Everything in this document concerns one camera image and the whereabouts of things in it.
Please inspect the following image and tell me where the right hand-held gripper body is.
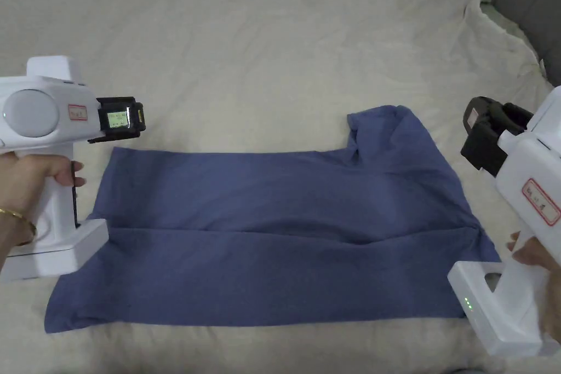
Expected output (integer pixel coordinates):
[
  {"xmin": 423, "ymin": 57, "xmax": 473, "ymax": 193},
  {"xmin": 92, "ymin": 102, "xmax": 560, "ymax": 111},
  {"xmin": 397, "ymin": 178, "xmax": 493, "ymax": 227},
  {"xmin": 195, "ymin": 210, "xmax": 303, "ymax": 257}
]
[{"xmin": 446, "ymin": 84, "xmax": 561, "ymax": 358}]

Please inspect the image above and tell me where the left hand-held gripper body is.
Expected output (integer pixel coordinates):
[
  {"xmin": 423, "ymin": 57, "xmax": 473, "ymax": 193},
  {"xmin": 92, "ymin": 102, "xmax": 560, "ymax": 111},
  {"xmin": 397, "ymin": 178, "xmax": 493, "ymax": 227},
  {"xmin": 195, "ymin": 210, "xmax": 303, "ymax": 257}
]
[{"xmin": 0, "ymin": 56, "xmax": 110, "ymax": 284}]

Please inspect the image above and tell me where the person's right forearm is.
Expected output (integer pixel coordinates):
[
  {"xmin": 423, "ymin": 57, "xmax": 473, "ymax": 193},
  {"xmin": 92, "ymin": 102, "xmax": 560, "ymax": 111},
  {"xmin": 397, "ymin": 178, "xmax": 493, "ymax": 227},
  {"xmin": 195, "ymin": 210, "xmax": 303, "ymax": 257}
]
[{"xmin": 537, "ymin": 266, "xmax": 561, "ymax": 349}]

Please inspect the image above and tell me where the person's left forearm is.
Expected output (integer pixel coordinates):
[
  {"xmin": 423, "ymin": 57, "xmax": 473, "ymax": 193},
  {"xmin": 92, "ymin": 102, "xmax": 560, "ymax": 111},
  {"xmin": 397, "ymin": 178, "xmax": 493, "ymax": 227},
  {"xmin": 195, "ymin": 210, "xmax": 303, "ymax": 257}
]
[{"xmin": 0, "ymin": 209, "xmax": 38, "ymax": 271}]

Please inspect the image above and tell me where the person's left hand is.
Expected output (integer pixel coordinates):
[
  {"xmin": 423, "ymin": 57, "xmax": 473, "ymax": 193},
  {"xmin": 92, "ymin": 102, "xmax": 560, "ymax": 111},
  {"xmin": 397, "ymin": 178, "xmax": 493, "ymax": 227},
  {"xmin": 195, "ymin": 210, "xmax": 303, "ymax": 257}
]
[{"xmin": 0, "ymin": 150, "xmax": 87, "ymax": 222}]

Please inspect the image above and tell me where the person's right hand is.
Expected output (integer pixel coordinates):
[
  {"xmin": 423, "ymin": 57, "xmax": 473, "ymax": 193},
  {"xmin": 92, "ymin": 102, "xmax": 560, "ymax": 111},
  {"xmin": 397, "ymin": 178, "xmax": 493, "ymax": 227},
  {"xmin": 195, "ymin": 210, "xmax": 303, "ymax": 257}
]
[{"xmin": 505, "ymin": 231, "xmax": 561, "ymax": 275}]

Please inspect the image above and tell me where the grey padded headboard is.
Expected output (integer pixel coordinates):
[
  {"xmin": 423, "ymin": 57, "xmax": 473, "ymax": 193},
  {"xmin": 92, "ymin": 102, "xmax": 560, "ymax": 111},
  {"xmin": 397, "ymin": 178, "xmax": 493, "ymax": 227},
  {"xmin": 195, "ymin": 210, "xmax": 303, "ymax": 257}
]
[{"xmin": 479, "ymin": 0, "xmax": 561, "ymax": 87}]

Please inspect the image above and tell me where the bed with beige sheet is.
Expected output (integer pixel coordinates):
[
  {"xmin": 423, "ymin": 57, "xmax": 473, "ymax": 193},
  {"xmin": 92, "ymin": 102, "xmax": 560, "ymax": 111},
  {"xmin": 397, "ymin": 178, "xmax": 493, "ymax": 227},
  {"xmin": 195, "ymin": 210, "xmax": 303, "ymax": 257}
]
[{"xmin": 0, "ymin": 0, "xmax": 561, "ymax": 374}]

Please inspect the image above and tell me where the dark blue shirt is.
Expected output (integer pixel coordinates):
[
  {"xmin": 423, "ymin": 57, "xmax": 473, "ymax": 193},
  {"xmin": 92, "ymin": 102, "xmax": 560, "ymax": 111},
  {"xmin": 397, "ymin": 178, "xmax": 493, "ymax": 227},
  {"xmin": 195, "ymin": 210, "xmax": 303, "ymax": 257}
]
[{"xmin": 43, "ymin": 104, "xmax": 503, "ymax": 335}]

